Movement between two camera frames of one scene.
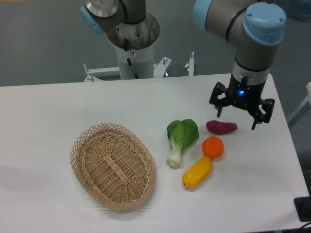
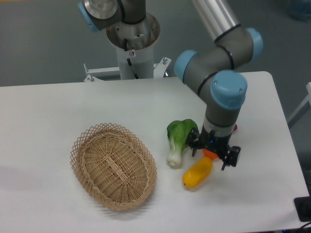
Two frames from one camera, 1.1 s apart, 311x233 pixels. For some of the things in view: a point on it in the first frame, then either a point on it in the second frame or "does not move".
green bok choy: x=181 y=134 does not move
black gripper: x=243 y=94 to x=219 y=144
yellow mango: x=198 y=173 does not move
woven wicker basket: x=113 y=166 does not move
